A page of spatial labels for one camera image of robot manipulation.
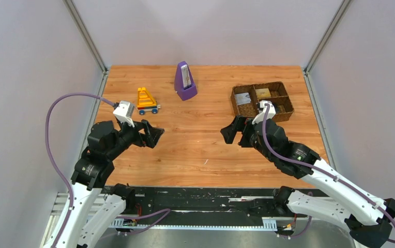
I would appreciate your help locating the gold card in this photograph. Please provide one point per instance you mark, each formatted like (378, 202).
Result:
(263, 93)

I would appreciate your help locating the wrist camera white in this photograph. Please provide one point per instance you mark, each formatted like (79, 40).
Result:
(266, 111)
(123, 113)

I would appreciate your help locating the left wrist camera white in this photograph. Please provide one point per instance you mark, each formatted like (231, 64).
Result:
(123, 113)

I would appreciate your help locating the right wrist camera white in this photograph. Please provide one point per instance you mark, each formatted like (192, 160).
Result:
(266, 111)

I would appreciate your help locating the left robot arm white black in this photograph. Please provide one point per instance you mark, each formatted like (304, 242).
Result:
(75, 228)

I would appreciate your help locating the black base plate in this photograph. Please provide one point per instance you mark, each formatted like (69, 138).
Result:
(208, 207)

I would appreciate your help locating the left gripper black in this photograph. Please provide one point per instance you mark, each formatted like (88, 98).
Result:
(151, 136)

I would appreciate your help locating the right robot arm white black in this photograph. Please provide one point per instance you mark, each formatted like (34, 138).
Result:
(368, 219)

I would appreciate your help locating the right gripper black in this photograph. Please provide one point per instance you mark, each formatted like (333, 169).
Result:
(240, 123)

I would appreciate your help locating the white silver card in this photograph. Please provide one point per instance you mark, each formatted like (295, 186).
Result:
(242, 98)

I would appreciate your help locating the purple metronome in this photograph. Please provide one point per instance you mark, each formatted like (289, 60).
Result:
(184, 84)

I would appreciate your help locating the brown wicker divided basket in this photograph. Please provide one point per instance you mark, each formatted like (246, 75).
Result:
(279, 96)

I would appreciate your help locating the yellow toy on wheels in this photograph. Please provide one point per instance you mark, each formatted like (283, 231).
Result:
(146, 102)

